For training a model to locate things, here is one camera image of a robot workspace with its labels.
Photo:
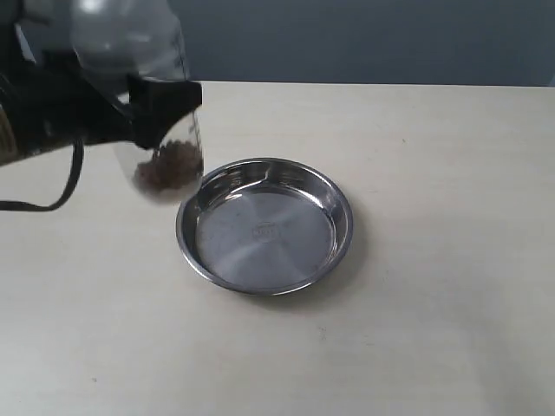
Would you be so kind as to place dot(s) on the round stainless steel dish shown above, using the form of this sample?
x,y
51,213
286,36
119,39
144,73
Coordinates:
x,y
265,227

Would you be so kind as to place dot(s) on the clear plastic shaker bottle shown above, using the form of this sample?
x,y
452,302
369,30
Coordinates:
x,y
113,39

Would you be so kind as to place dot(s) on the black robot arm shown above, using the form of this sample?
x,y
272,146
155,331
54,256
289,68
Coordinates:
x,y
54,103

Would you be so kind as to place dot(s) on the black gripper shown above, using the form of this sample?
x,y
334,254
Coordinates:
x,y
49,105

